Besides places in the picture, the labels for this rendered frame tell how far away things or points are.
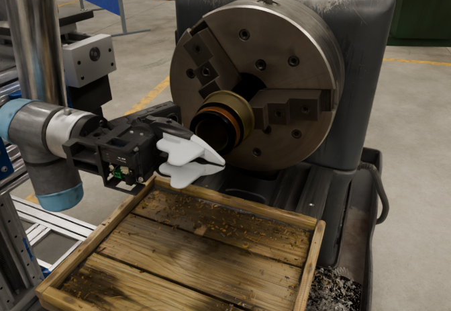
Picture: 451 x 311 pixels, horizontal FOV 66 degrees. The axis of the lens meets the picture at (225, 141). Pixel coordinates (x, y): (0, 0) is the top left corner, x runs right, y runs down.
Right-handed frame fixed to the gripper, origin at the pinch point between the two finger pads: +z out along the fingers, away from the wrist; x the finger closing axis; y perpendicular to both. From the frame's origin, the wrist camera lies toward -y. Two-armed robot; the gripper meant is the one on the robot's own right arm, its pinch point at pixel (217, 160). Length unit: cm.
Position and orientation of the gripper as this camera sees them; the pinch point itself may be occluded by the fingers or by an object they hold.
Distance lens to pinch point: 47.0
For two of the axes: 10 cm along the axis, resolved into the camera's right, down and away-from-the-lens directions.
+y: -3.9, 4.8, -7.9
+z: 9.2, 2.0, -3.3
